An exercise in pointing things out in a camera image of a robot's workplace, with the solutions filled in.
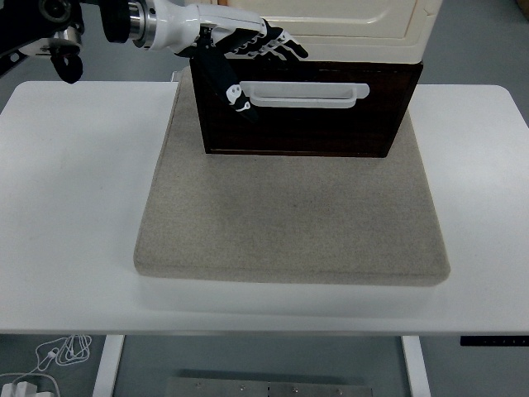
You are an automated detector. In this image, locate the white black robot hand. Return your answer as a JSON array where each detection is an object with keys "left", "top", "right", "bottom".
[{"left": 144, "top": 0, "right": 310, "bottom": 124}]

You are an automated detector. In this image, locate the white drawer pull handle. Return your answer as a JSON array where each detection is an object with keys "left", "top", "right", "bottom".
[{"left": 238, "top": 80, "right": 370, "bottom": 109}]

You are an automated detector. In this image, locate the dark brown wooden drawer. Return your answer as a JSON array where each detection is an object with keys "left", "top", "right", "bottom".
[{"left": 199, "top": 60, "right": 417, "bottom": 153}]

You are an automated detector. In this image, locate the dark brown drawer housing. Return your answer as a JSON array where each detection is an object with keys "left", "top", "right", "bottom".
[{"left": 189, "top": 55, "right": 426, "bottom": 159}]

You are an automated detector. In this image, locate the beige fabric mat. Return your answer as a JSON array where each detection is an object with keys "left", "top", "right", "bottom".
[{"left": 133, "top": 68, "right": 452, "bottom": 287}]

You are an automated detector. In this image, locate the white table leg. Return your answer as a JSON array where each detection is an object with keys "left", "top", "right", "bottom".
[
  {"left": 91, "top": 334, "right": 125, "bottom": 397},
  {"left": 401, "top": 335, "right": 431, "bottom": 397}
]

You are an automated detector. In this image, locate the grey metal plate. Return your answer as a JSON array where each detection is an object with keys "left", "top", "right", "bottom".
[{"left": 167, "top": 375, "right": 374, "bottom": 397}]

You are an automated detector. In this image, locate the white power adapter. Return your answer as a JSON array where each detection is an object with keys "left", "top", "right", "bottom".
[{"left": 0, "top": 371, "right": 61, "bottom": 397}]

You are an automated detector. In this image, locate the black table control panel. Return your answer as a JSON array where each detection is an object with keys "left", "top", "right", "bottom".
[{"left": 460, "top": 335, "right": 529, "bottom": 347}]

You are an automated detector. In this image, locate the white earphone cable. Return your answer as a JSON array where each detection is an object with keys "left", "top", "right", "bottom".
[{"left": 35, "top": 333, "right": 93, "bottom": 373}]

